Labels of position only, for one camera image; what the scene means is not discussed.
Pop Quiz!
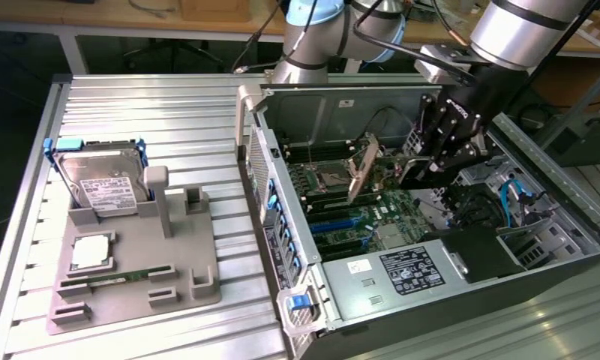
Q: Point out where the hard disk in blue caddy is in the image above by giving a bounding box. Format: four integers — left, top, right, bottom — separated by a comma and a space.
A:
43, 137, 155, 219

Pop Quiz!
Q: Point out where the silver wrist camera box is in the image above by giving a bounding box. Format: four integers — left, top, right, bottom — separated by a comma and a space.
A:
414, 43, 479, 85

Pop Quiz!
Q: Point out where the black plastic shroud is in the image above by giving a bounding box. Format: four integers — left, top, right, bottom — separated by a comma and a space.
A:
422, 228, 527, 284

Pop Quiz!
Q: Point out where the green motherboard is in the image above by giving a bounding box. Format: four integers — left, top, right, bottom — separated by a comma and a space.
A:
283, 138, 435, 263

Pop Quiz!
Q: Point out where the grey power supply unit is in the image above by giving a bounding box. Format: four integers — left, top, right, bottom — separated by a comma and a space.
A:
322, 239, 470, 320

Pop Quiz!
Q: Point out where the black slanted pole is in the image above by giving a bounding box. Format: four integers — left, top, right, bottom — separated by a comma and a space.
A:
507, 0, 600, 112

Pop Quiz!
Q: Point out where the blue wire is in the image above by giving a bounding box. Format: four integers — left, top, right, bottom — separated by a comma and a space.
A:
498, 179, 538, 230

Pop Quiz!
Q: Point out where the thin cable with loose plug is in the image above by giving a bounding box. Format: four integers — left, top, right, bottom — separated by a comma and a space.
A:
234, 0, 315, 74

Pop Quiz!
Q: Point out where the blue expansion slot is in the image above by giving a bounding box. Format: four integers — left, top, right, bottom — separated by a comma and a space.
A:
310, 217, 367, 234

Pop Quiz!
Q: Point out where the CPU socket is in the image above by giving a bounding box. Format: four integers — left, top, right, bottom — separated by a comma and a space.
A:
314, 164, 355, 189

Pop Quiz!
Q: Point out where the silver CPU chip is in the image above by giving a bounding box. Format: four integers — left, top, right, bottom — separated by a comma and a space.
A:
71, 235, 114, 269

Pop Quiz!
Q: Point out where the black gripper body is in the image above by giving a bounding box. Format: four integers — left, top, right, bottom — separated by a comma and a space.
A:
438, 66, 531, 131

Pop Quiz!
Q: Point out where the green expansion card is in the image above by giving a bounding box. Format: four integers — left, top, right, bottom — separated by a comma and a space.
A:
346, 131, 455, 206

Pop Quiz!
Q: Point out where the green RAM stick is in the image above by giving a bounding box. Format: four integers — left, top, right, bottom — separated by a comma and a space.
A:
62, 266, 175, 289

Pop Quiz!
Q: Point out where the open black PC case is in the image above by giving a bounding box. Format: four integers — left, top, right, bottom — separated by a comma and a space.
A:
235, 76, 600, 360

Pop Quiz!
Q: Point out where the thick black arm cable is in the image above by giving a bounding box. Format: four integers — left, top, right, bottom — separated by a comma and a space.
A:
350, 0, 479, 86

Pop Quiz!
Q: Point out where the long wooden desk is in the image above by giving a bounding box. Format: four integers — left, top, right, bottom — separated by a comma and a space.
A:
0, 0, 600, 59

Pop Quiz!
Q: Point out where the grey plastic parts rack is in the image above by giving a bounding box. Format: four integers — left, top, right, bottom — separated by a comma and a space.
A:
46, 164, 224, 337

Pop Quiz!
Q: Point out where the black expansion slot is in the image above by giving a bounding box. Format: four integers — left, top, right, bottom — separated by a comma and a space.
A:
315, 239, 367, 260

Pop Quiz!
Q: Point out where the metal disk bay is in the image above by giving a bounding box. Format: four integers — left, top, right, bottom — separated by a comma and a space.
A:
497, 220, 582, 269

